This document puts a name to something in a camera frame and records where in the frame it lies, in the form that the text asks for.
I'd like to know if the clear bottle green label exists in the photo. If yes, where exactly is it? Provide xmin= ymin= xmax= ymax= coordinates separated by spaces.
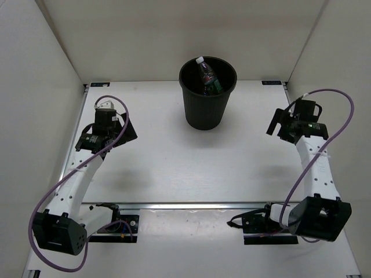
xmin=195 ymin=56 xmax=224 ymax=96

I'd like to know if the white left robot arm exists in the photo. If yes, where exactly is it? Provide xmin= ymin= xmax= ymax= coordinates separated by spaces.
xmin=32 ymin=108 xmax=137 ymax=255

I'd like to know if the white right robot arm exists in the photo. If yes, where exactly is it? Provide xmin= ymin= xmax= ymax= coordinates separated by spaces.
xmin=227 ymin=98 xmax=352 ymax=242

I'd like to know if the black plastic waste bin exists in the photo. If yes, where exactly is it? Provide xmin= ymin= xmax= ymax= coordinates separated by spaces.
xmin=179 ymin=56 xmax=237 ymax=130

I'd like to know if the right blue table sticker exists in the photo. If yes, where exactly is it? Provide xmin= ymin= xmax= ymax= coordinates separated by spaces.
xmin=261 ymin=81 xmax=282 ymax=86

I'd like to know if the blue table sticker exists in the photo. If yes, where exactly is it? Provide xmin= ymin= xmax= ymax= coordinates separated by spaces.
xmin=90 ymin=82 xmax=110 ymax=87
xmin=261 ymin=81 xmax=282 ymax=86

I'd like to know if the left blue table sticker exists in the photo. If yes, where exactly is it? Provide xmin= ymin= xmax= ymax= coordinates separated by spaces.
xmin=90 ymin=82 xmax=110 ymax=87

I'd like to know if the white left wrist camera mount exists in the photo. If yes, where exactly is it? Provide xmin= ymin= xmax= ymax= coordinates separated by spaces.
xmin=94 ymin=100 xmax=114 ymax=109

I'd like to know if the aluminium front table rail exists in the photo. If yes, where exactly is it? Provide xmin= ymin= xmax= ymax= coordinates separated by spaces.
xmin=52 ymin=201 xmax=322 ymax=211

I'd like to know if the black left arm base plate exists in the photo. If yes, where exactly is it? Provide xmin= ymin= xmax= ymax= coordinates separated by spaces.
xmin=89 ymin=210 xmax=140 ymax=244

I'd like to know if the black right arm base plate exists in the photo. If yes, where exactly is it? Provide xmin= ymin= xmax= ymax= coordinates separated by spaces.
xmin=242 ymin=213 xmax=299 ymax=246

